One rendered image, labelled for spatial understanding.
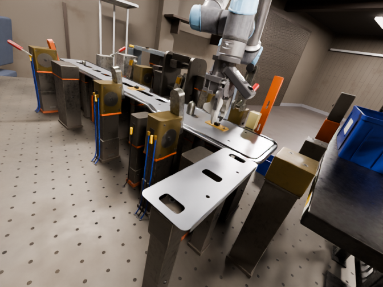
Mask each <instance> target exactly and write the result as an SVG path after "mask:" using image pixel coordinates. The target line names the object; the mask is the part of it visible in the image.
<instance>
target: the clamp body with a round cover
mask: <svg viewBox="0 0 383 287"><path fill-rule="evenodd" d="M152 71H153V68H152V67H148V66H146V65H137V64H134V71H133V80H134V81H136V82H138V83H141V84H143V85H146V86H147V87H150V88H151V87H152ZM144 111H145V112H146V106H144Z"/></svg>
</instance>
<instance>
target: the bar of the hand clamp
mask: <svg viewBox="0 0 383 287"><path fill-rule="evenodd" d="M259 69H260V67H258V66H255V65H253V64H252V63H250V64H248V65H247V67H246V70H247V72H246V74H245V77H244V79H245V80H246V81H247V82H248V83H249V85H250V86H251V87H252V86H253V83H254V81H255V78H256V76H257V74H258V71H259ZM239 100H242V103H241V106H240V108H239V112H240V111H241V108H242V106H243V104H245V103H246V101H247V100H245V98H244V97H243V96H242V95H241V94H240V92H238V95H237V98H236V100H235V103H234V106H233V109H234V108H236V104H237V103H239Z"/></svg>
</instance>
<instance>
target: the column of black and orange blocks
mask: <svg viewBox="0 0 383 287"><path fill-rule="evenodd" d="M355 98H356V96H355V95H351V94H348V93H344V92H342V93H341V95H340V96H339V98H338V99H337V101H336V103H335V105H334V107H333V108H332V110H331V112H330V114H329V115H328V117H327V118H326V119H325V121H324V123H323V124H322V126H321V128H320V130H319V131H318V133H317V135H316V137H315V139H317V140H321V141H323V142H326V143H329V142H330V140H331V139H332V137H333V136H334V134H335V133H336V130H337V129H338V127H339V126H340V122H341V121H342V119H343V118H344V116H345V114H346V113H347V111H348V109H349V108H350V106H351V105H352V103H353V102H354V100H355Z"/></svg>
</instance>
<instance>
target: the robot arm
mask: <svg viewBox="0 0 383 287"><path fill-rule="evenodd" d="M271 1H272V0H231V3H230V7H229V10H225V8H226V6H227V4H228V2H229V0H206V1H205V2H204V4H203V5H202V6H201V5H194V6H193V7H192V8H191V11H190V16H189V24H190V27H191V29H193V30H196V31H199V32H206V33H209V34H214V35H219V36H222V38H221V39H220V41H219V45H218V49H217V54H216V55H213V58H212V59H213V60H215V61H214V64H213V66H212V68H211V70H210V71H209V73H208V74H206V76H205V81H204V84H203V88H202V90H204V91H206V92H207V93H209V94H215V96H213V97H212V99H211V101H210V102H207V103H204V105H203V108H204V110H205V111H207V112H208V113H209V114H210V115H211V124H213V123H214V122H216V120H217V117H218V115H219V112H221V115H220V117H219V122H221V121H222V120H223V119H224V117H225V115H226V113H227V111H228V109H229V107H230V105H231V102H232V100H233V96H234V90H235V87H236V89H237V90H238V91H239V92H240V94H241V95H242V96H243V97H244V98H245V100H248V99H251V98H253V97H254V96H255V95H256V92H255V91H254V90H253V88H252V87H251V86H250V85H249V83H248V82H247V81H246V80H245V79H244V77H243V76H242V75H241V74H240V72H239V71H238V70H237V69H236V68H235V67H233V66H234V63H236V64H244V65H248V64H250V63H252V64H253V65H256V63H257V61H258V59H259V57H260V55H261V52H262V49H263V47H262V46H261V42H260V38H261V35H262V32H263V28H264V24H265V22H266V18H267V14H268V11H269V8H270V5H271Z"/></svg>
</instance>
